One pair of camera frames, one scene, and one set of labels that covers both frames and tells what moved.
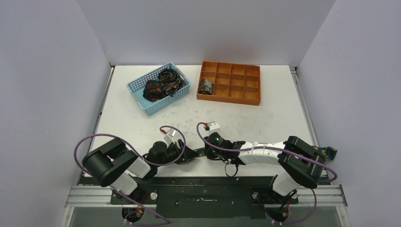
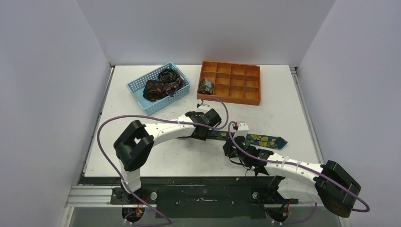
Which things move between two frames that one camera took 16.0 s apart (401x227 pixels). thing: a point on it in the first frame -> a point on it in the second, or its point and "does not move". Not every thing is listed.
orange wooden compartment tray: (234, 83) does not move
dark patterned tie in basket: (172, 81) does not move
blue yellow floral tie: (328, 152) -> (275, 142)
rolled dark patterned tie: (205, 87) does not move
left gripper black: (183, 154) -> (202, 138)
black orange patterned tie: (154, 90) does not move
